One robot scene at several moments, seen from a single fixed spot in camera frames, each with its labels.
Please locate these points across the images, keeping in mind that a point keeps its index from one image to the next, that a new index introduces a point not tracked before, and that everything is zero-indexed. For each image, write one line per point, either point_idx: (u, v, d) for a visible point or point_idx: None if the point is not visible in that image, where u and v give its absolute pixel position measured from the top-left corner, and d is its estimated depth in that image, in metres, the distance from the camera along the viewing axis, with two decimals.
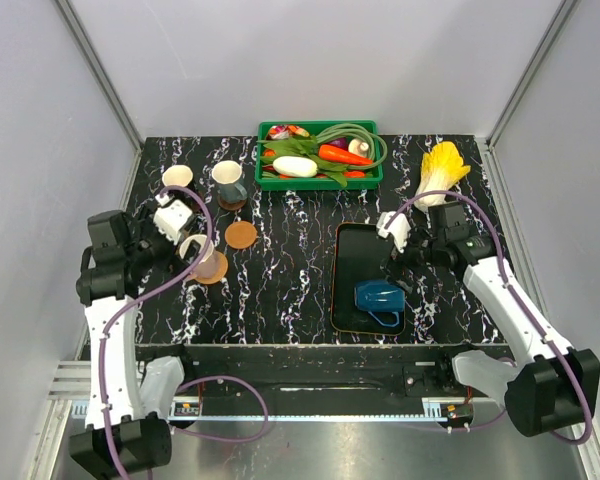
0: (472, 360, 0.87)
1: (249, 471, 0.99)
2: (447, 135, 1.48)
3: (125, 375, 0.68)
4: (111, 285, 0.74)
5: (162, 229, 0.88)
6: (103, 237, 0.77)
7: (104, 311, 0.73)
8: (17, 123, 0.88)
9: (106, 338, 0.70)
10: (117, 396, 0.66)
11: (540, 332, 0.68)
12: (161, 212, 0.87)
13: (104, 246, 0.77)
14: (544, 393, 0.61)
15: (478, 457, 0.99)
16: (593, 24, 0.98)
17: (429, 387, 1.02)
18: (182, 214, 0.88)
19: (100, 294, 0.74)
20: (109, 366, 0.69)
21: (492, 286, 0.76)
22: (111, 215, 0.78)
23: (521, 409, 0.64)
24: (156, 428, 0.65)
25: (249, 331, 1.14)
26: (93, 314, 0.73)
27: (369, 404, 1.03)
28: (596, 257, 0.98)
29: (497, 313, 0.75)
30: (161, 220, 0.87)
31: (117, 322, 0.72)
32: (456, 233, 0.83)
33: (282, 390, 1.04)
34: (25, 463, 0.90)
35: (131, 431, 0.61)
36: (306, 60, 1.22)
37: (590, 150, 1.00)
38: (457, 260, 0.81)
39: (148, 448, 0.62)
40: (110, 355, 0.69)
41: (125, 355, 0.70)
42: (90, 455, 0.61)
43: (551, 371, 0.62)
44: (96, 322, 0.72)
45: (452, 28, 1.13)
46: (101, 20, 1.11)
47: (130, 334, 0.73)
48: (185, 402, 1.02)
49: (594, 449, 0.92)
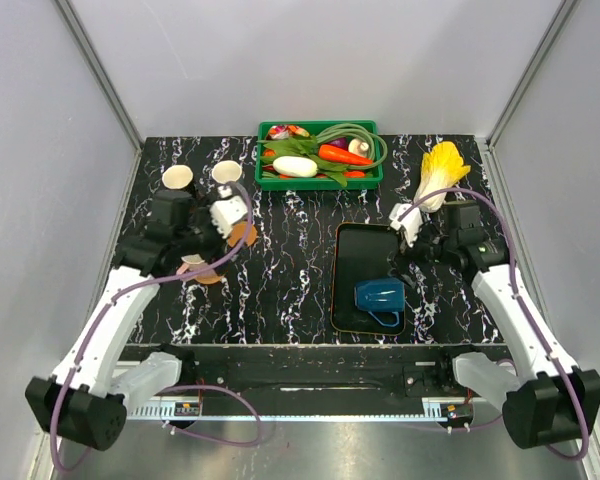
0: (473, 363, 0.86)
1: (249, 471, 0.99)
2: (447, 135, 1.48)
3: (107, 349, 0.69)
4: (145, 259, 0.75)
5: (215, 221, 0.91)
6: (161, 213, 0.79)
7: (124, 279, 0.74)
8: (17, 122, 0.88)
9: (110, 305, 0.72)
10: (89, 362, 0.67)
11: (545, 349, 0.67)
12: (219, 204, 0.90)
13: (157, 221, 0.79)
14: (543, 412, 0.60)
15: (479, 457, 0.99)
16: (593, 23, 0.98)
17: (429, 387, 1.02)
18: (238, 210, 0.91)
19: (129, 263, 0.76)
20: (98, 332, 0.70)
21: (501, 295, 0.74)
22: (173, 197, 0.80)
23: (519, 422, 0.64)
24: (109, 411, 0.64)
25: (249, 331, 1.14)
26: (113, 277, 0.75)
27: (369, 404, 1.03)
28: (597, 257, 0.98)
29: (504, 324, 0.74)
30: (217, 212, 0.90)
31: (129, 294, 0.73)
32: (469, 234, 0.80)
33: (282, 390, 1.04)
34: (25, 463, 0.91)
35: (80, 405, 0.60)
36: (306, 60, 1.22)
37: (591, 149, 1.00)
38: (467, 264, 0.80)
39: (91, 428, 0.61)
40: (106, 322, 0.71)
41: (117, 329, 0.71)
42: (40, 407, 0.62)
43: (553, 389, 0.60)
44: (114, 284, 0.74)
45: (452, 28, 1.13)
46: (102, 20, 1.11)
47: (134, 313, 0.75)
48: (184, 402, 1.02)
49: (594, 449, 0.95)
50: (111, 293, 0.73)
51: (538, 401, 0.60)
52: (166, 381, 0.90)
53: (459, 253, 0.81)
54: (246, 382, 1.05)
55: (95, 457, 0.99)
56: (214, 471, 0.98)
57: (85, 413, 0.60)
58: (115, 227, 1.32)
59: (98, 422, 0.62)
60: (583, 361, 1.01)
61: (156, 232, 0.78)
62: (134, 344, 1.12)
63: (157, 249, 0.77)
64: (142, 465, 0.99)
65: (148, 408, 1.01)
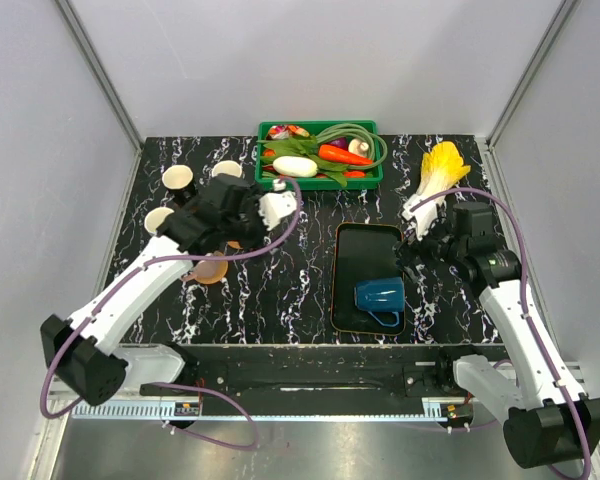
0: (474, 367, 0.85)
1: (250, 471, 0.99)
2: (447, 135, 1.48)
3: (126, 310, 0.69)
4: (187, 237, 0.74)
5: (262, 212, 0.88)
6: (213, 194, 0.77)
7: (161, 248, 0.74)
8: (17, 123, 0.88)
9: (140, 269, 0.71)
10: (105, 317, 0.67)
11: (554, 376, 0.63)
12: (271, 197, 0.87)
13: (209, 203, 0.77)
14: (547, 438, 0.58)
15: (478, 457, 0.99)
16: (593, 24, 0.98)
17: (430, 387, 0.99)
18: (290, 205, 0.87)
19: (171, 237, 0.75)
20: (124, 290, 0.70)
21: (509, 313, 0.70)
22: (232, 182, 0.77)
23: (521, 443, 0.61)
24: (106, 370, 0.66)
25: (249, 331, 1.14)
26: (151, 245, 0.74)
27: (368, 404, 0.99)
28: (597, 257, 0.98)
29: (510, 345, 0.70)
30: (266, 203, 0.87)
31: (161, 264, 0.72)
32: (480, 242, 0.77)
33: (282, 390, 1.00)
34: (25, 462, 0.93)
35: (81, 356, 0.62)
36: (306, 59, 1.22)
37: (591, 149, 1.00)
38: (476, 276, 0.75)
39: (84, 381, 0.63)
40: (133, 283, 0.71)
41: (141, 295, 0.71)
42: (50, 343, 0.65)
43: (558, 417, 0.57)
44: (150, 251, 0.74)
45: (452, 28, 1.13)
46: (102, 19, 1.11)
47: (162, 285, 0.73)
48: (184, 402, 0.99)
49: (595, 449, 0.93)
50: (145, 259, 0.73)
51: (542, 428, 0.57)
52: (164, 377, 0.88)
53: (467, 264, 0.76)
54: (246, 382, 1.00)
55: (96, 458, 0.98)
56: (214, 471, 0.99)
57: (84, 365, 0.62)
58: (115, 227, 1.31)
59: (94, 378, 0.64)
60: (583, 362, 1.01)
61: (204, 213, 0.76)
62: (134, 344, 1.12)
63: (200, 230, 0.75)
64: (142, 465, 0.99)
65: (147, 408, 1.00)
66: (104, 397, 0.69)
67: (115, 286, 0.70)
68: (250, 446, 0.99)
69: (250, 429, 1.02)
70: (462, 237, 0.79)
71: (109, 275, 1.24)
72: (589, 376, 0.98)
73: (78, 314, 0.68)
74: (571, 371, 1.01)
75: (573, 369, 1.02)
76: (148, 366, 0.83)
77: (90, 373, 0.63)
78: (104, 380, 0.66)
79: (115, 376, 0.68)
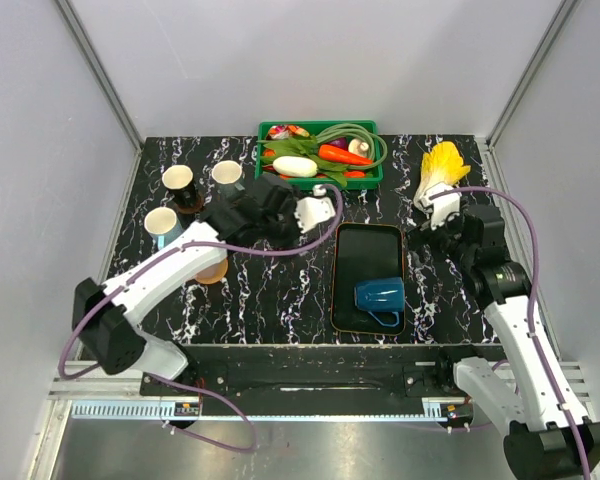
0: (475, 371, 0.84)
1: (249, 471, 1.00)
2: (447, 135, 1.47)
3: (157, 285, 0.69)
4: (227, 229, 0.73)
5: (298, 214, 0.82)
6: (258, 190, 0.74)
7: (200, 233, 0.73)
8: (17, 122, 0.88)
9: (178, 250, 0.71)
10: (136, 289, 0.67)
11: (558, 398, 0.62)
12: (309, 200, 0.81)
13: (251, 199, 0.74)
14: (549, 460, 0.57)
15: (478, 457, 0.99)
16: (593, 24, 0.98)
17: (430, 387, 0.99)
18: (328, 212, 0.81)
19: (211, 225, 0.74)
20: (158, 266, 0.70)
21: (515, 333, 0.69)
22: (276, 181, 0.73)
23: (521, 459, 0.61)
24: (125, 342, 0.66)
25: (249, 331, 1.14)
26: (191, 229, 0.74)
27: (368, 404, 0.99)
28: (597, 257, 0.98)
29: (515, 362, 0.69)
30: (305, 205, 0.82)
31: (198, 249, 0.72)
32: (488, 254, 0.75)
33: (282, 390, 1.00)
34: (25, 462, 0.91)
35: (109, 323, 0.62)
36: (306, 60, 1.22)
37: (591, 149, 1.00)
38: (482, 289, 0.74)
39: (104, 348, 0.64)
40: (169, 261, 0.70)
41: (173, 275, 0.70)
42: (80, 303, 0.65)
43: (560, 441, 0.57)
44: (190, 234, 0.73)
45: (452, 28, 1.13)
46: (102, 20, 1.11)
47: (194, 268, 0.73)
48: (184, 402, 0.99)
49: None
50: (184, 240, 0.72)
51: (544, 452, 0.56)
52: (164, 372, 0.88)
53: (473, 277, 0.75)
54: (246, 382, 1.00)
55: (94, 458, 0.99)
56: (214, 471, 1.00)
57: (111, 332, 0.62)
58: (115, 227, 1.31)
59: (114, 346, 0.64)
60: (583, 362, 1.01)
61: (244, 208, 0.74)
62: None
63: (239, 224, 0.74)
64: (142, 465, 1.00)
65: (147, 407, 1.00)
66: (116, 366, 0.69)
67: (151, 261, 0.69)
68: (248, 449, 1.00)
69: (249, 433, 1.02)
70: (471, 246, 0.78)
71: (109, 275, 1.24)
72: (590, 376, 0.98)
73: (111, 282, 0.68)
74: (571, 372, 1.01)
75: (573, 369, 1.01)
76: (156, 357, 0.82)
77: (114, 341, 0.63)
78: (121, 350, 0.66)
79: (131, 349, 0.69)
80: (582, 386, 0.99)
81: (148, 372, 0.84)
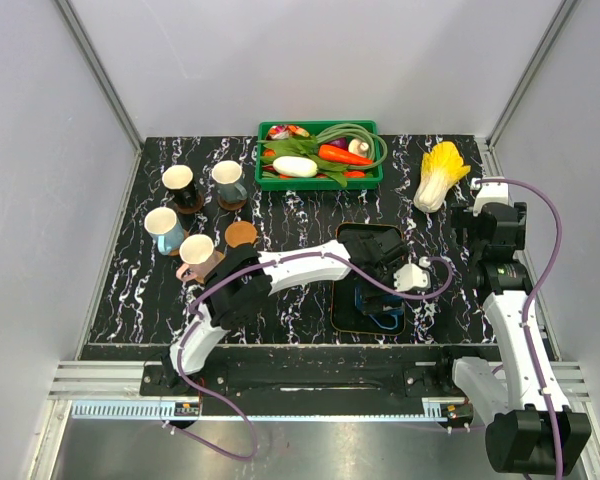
0: (472, 369, 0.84)
1: (250, 471, 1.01)
2: (447, 135, 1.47)
3: (296, 274, 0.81)
4: (355, 258, 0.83)
5: (396, 275, 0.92)
6: (385, 238, 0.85)
7: (334, 249, 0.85)
8: (18, 123, 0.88)
9: (319, 254, 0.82)
10: (280, 271, 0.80)
11: (540, 383, 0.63)
12: (414, 266, 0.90)
13: (379, 244, 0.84)
14: (524, 442, 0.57)
15: (477, 457, 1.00)
16: (592, 24, 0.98)
17: (430, 387, 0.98)
18: (424, 279, 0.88)
19: (345, 247, 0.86)
20: (303, 260, 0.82)
21: (508, 321, 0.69)
22: (403, 240, 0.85)
23: (498, 443, 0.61)
24: (250, 311, 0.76)
25: (249, 331, 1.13)
26: (330, 243, 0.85)
27: (368, 404, 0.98)
28: (597, 257, 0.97)
29: (505, 350, 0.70)
30: (408, 269, 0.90)
31: (333, 261, 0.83)
32: (495, 251, 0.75)
33: (282, 390, 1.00)
34: (25, 462, 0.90)
35: (257, 285, 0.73)
36: (305, 60, 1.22)
37: (590, 150, 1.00)
38: (483, 282, 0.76)
39: (238, 305, 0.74)
40: (308, 261, 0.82)
41: (310, 272, 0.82)
42: (237, 260, 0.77)
43: (537, 423, 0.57)
44: (329, 247, 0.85)
45: (451, 29, 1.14)
46: (103, 20, 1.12)
47: (323, 274, 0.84)
48: (184, 402, 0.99)
49: (594, 449, 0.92)
50: (324, 249, 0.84)
51: (519, 431, 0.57)
52: (182, 362, 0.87)
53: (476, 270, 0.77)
54: (246, 381, 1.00)
55: (94, 457, 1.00)
56: (214, 472, 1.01)
57: (254, 293, 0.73)
58: (115, 227, 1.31)
59: (246, 306, 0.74)
60: (584, 362, 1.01)
61: (371, 249, 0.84)
62: (134, 344, 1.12)
63: (364, 257, 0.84)
64: (142, 465, 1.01)
65: (147, 408, 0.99)
66: (228, 325, 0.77)
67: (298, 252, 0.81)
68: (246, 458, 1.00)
69: (248, 435, 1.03)
70: (481, 241, 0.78)
71: (109, 275, 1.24)
72: (589, 376, 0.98)
73: (264, 255, 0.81)
74: (571, 372, 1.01)
75: (573, 369, 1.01)
76: (208, 343, 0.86)
77: (251, 302, 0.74)
78: (240, 317, 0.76)
79: (246, 318, 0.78)
80: (582, 386, 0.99)
81: (191, 343, 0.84)
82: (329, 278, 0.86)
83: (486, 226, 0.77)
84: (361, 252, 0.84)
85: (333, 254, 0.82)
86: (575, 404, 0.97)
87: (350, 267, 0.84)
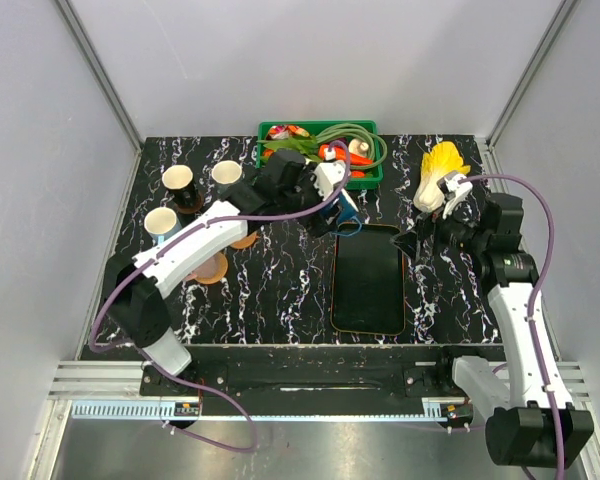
0: (472, 366, 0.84)
1: (249, 471, 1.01)
2: (447, 135, 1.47)
3: (185, 258, 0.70)
4: (248, 207, 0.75)
5: (316, 183, 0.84)
6: (270, 169, 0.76)
7: (216, 212, 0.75)
8: (17, 123, 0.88)
9: (203, 226, 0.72)
10: (167, 263, 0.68)
11: (543, 379, 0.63)
12: (323, 166, 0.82)
13: (267, 177, 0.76)
14: (525, 437, 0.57)
15: (477, 458, 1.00)
16: (593, 24, 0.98)
17: (430, 387, 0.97)
18: (341, 172, 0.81)
19: (232, 204, 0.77)
20: (187, 242, 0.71)
21: (513, 314, 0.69)
22: (291, 157, 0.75)
23: (499, 438, 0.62)
24: (155, 315, 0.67)
25: (249, 331, 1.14)
26: (214, 207, 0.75)
27: (368, 404, 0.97)
28: (597, 257, 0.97)
29: (508, 343, 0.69)
30: (319, 171, 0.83)
31: (222, 224, 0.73)
32: (499, 240, 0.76)
33: (282, 390, 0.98)
34: (25, 462, 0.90)
35: (142, 292, 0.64)
36: (305, 59, 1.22)
37: (591, 149, 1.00)
38: (488, 274, 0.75)
39: (136, 319, 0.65)
40: (193, 238, 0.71)
41: (202, 248, 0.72)
42: (111, 275, 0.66)
43: (538, 420, 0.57)
44: (214, 211, 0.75)
45: (451, 28, 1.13)
46: (102, 19, 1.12)
47: (220, 242, 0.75)
48: (184, 402, 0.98)
49: (594, 449, 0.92)
50: (208, 217, 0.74)
51: (520, 427, 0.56)
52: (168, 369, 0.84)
53: (481, 260, 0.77)
54: (246, 381, 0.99)
55: (95, 457, 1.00)
56: (214, 472, 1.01)
57: (143, 302, 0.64)
58: (115, 227, 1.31)
59: (145, 317, 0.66)
60: (584, 362, 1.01)
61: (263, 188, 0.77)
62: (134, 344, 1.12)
63: (260, 202, 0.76)
64: (141, 466, 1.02)
65: (147, 407, 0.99)
66: (145, 340, 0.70)
67: (179, 234, 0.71)
68: (250, 449, 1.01)
69: (248, 434, 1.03)
70: (485, 231, 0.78)
71: None
72: (590, 376, 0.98)
73: (141, 255, 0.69)
74: (570, 372, 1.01)
75: (573, 369, 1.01)
76: (168, 340, 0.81)
77: (146, 311, 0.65)
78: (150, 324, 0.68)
79: (160, 323, 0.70)
80: (582, 386, 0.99)
81: (153, 362, 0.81)
82: (233, 240, 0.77)
83: (491, 217, 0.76)
84: (256, 198, 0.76)
85: (218, 218, 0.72)
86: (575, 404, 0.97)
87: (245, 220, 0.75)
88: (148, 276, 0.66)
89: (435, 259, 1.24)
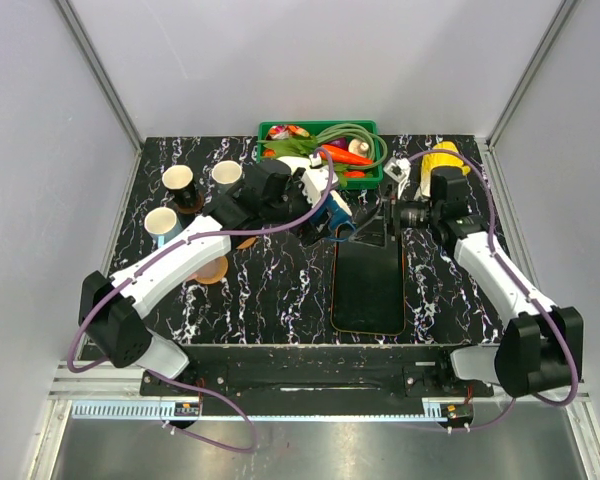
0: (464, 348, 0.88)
1: (249, 471, 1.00)
2: (447, 135, 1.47)
3: (166, 276, 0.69)
4: (231, 222, 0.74)
5: (305, 191, 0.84)
6: (253, 182, 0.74)
7: (198, 227, 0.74)
8: (17, 124, 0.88)
9: (183, 242, 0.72)
10: (146, 281, 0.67)
11: (524, 291, 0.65)
12: (310, 173, 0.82)
13: (251, 190, 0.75)
14: (532, 349, 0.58)
15: (479, 459, 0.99)
16: (593, 24, 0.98)
17: (430, 387, 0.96)
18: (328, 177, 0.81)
19: (215, 218, 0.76)
20: (166, 259, 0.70)
21: (480, 256, 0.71)
22: (272, 168, 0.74)
23: (509, 369, 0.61)
24: (136, 335, 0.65)
25: (249, 331, 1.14)
26: (195, 221, 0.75)
27: (369, 404, 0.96)
28: (597, 258, 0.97)
29: (485, 282, 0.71)
30: (307, 179, 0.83)
31: (203, 240, 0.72)
32: (451, 207, 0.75)
33: (282, 390, 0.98)
34: (25, 462, 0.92)
35: (118, 312, 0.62)
36: (306, 59, 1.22)
37: (590, 149, 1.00)
38: (448, 239, 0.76)
39: (113, 341, 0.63)
40: (174, 255, 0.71)
41: (182, 265, 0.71)
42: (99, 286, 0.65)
43: (536, 327, 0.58)
44: (195, 227, 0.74)
45: (452, 29, 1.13)
46: (102, 19, 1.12)
47: (201, 258, 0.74)
48: (185, 402, 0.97)
49: (594, 449, 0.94)
50: (189, 233, 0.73)
51: (523, 338, 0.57)
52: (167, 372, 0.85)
53: (439, 228, 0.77)
54: (246, 381, 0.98)
55: (95, 457, 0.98)
56: (214, 472, 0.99)
57: (120, 322, 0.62)
58: (115, 227, 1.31)
59: (123, 338, 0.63)
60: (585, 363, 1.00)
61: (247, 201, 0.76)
62: None
63: (245, 216, 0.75)
64: (142, 465, 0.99)
65: (147, 407, 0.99)
66: (125, 361, 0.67)
67: (159, 252, 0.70)
68: (248, 450, 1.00)
69: (247, 432, 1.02)
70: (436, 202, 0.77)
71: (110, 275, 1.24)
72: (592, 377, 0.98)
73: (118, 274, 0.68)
74: None
75: None
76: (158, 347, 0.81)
77: (126, 332, 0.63)
78: (131, 345, 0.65)
79: (141, 344, 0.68)
80: (582, 386, 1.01)
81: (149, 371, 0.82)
82: (214, 255, 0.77)
83: (438, 188, 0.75)
84: (240, 212, 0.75)
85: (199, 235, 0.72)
86: (575, 404, 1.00)
87: (228, 235, 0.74)
88: (126, 296, 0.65)
89: (435, 257, 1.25)
